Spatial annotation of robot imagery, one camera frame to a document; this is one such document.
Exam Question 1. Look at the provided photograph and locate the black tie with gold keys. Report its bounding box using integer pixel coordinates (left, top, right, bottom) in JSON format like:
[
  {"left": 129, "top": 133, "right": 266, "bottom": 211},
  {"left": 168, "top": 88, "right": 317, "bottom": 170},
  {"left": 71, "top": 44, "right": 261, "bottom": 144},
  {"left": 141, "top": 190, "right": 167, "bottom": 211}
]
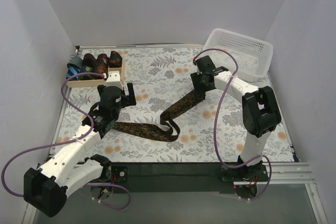
[{"left": 113, "top": 90, "right": 205, "bottom": 142}]

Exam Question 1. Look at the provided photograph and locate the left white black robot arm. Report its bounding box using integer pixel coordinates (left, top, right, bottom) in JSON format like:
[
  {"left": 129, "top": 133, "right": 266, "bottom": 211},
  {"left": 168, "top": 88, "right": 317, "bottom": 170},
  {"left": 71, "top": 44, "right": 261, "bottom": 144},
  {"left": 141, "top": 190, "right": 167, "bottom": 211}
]
[{"left": 23, "top": 83, "right": 136, "bottom": 217}]

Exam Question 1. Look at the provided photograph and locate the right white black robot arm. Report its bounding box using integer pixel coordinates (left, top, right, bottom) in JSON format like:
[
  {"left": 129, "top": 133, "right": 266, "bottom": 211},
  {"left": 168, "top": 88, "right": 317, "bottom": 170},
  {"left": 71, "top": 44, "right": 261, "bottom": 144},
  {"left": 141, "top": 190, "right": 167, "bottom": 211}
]
[{"left": 191, "top": 56, "right": 281, "bottom": 181}]

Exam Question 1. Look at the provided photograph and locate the wooden compartment tray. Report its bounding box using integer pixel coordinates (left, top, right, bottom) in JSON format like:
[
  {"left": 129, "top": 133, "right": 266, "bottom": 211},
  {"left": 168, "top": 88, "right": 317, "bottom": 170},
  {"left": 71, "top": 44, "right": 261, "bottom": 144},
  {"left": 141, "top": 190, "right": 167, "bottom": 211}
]
[{"left": 66, "top": 57, "right": 126, "bottom": 88}]

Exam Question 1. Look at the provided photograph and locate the brown patterned rolled tie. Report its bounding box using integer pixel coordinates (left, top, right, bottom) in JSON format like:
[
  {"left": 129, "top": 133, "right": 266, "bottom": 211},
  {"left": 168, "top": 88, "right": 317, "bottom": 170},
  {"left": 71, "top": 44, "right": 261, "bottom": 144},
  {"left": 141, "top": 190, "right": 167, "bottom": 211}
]
[{"left": 93, "top": 54, "right": 109, "bottom": 74}]

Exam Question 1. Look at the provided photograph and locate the navy yellow-dotted rolled tie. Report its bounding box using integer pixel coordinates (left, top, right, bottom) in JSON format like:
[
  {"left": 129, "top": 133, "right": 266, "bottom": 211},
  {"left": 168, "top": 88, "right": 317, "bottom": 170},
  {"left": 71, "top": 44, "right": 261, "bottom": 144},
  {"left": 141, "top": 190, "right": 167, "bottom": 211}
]
[{"left": 79, "top": 65, "right": 94, "bottom": 81}]

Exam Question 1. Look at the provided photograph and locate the dark red rolled tie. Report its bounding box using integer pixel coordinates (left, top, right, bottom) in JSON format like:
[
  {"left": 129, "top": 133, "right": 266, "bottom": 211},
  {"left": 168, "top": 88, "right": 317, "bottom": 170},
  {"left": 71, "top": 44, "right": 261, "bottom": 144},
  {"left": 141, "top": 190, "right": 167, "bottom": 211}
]
[{"left": 82, "top": 53, "right": 97, "bottom": 68}]

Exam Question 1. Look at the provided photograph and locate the black orange-dotted rolled tie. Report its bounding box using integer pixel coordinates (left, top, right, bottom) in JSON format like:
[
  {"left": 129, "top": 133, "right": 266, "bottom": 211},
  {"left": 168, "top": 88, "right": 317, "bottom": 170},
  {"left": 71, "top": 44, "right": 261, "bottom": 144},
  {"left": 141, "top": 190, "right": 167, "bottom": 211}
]
[{"left": 108, "top": 50, "right": 123, "bottom": 68}]

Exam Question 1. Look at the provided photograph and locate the blue striped rolled tie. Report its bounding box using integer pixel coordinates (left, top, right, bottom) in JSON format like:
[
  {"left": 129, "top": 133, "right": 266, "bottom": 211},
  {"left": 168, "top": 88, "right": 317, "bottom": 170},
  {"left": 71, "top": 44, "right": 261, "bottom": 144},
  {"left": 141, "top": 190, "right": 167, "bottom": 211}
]
[{"left": 66, "top": 64, "right": 80, "bottom": 79}]

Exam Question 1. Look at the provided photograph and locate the grey rolled tie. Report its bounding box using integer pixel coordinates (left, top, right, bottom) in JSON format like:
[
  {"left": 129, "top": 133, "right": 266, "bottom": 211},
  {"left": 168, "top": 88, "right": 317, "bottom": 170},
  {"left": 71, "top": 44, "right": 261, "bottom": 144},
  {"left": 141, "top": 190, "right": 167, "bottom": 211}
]
[{"left": 67, "top": 55, "right": 82, "bottom": 69}]

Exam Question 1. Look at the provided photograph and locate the floral patterned table mat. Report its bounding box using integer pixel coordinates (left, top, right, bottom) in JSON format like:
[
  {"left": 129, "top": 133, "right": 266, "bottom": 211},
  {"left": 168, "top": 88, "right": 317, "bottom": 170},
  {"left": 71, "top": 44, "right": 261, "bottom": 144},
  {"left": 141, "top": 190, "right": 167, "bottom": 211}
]
[{"left": 52, "top": 46, "right": 300, "bottom": 163}]

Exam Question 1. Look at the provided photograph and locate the white plastic perforated basket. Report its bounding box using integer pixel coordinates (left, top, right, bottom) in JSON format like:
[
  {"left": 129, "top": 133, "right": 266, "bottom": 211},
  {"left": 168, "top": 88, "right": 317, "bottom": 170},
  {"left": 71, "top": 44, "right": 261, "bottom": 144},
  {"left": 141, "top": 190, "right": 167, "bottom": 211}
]
[{"left": 203, "top": 28, "right": 274, "bottom": 82}]

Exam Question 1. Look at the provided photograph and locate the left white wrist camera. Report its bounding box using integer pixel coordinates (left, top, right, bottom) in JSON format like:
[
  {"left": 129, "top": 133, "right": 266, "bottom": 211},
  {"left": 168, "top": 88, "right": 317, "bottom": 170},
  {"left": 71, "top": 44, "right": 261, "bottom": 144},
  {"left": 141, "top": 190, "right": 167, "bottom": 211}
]
[{"left": 103, "top": 71, "right": 123, "bottom": 90}]

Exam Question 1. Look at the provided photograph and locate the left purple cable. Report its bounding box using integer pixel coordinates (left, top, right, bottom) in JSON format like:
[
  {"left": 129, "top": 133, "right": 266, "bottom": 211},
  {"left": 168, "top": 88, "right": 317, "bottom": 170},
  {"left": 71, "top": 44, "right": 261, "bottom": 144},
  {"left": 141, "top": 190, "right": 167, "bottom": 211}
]
[{"left": 1, "top": 72, "right": 131, "bottom": 210}]

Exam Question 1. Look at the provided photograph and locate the purple cable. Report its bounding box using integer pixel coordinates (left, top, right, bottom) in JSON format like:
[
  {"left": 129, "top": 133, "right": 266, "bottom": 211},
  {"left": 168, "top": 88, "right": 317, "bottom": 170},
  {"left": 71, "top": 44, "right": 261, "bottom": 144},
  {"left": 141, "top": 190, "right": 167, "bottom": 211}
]
[
  {"left": 1, "top": 72, "right": 131, "bottom": 210},
  {"left": 193, "top": 48, "right": 271, "bottom": 201}
]

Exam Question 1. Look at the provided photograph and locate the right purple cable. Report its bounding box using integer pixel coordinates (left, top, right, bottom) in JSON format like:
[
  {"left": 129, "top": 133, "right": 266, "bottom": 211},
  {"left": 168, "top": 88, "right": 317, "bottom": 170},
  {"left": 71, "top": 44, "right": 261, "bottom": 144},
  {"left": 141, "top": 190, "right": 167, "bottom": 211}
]
[{"left": 193, "top": 48, "right": 271, "bottom": 201}]

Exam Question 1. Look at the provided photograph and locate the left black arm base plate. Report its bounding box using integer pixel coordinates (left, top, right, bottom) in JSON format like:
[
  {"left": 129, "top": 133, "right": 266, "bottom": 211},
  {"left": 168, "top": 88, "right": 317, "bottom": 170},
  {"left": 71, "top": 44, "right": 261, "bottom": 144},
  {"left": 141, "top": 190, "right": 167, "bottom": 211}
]
[{"left": 108, "top": 166, "right": 129, "bottom": 183}]

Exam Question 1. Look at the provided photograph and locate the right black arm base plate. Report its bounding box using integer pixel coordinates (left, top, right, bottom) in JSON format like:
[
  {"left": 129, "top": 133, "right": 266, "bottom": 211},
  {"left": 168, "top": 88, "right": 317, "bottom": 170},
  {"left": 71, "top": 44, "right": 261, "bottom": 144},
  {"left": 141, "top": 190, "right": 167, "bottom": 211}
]
[{"left": 215, "top": 165, "right": 269, "bottom": 183}]

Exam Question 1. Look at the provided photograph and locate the aluminium frame rail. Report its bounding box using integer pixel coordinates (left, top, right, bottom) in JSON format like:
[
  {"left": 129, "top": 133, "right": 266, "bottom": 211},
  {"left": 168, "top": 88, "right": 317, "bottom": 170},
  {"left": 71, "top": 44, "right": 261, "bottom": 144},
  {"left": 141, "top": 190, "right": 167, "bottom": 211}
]
[{"left": 24, "top": 162, "right": 327, "bottom": 223}]

